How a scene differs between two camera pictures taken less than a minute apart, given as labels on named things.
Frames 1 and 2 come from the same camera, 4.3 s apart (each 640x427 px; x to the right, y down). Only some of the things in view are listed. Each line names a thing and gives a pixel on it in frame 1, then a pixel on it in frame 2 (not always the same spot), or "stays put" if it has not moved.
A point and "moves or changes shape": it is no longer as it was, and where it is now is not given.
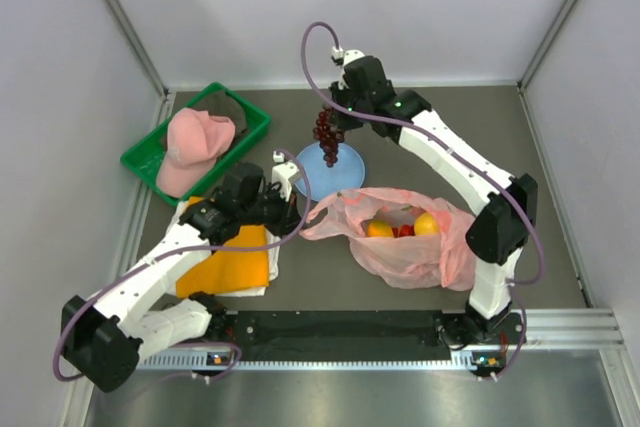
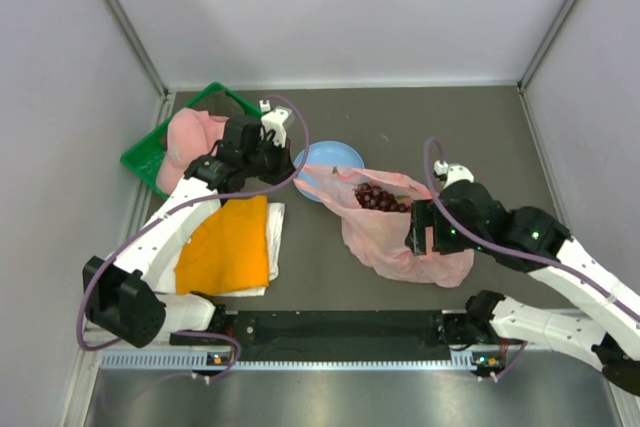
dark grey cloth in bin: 223,105 stays put
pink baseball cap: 194,141 stays put
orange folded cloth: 227,270 stays put
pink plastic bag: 443,261 moves or changes shape
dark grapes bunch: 328,136 to 372,196
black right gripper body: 346,97 to 446,238
